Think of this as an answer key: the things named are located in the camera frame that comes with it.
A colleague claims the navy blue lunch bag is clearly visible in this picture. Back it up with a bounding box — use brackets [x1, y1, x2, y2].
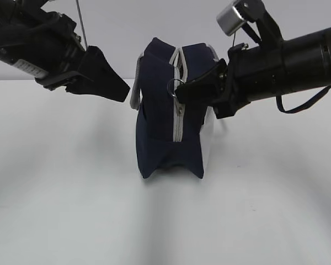
[130, 38, 218, 179]

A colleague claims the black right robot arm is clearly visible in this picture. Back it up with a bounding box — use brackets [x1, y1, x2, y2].
[175, 27, 331, 119]

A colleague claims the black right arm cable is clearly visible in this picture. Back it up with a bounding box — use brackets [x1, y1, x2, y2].
[275, 84, 331, 113]

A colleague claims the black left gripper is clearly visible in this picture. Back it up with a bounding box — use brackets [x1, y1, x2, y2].
[34, 12, 130, 102]

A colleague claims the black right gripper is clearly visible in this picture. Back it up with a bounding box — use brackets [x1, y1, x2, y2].
[175, 43, 286, 119]

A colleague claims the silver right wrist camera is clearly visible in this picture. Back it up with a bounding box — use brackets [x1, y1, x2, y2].
[216, 0, 284, 46]

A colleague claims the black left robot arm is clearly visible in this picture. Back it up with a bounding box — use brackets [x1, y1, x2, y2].
[0, 1, 130, 102]

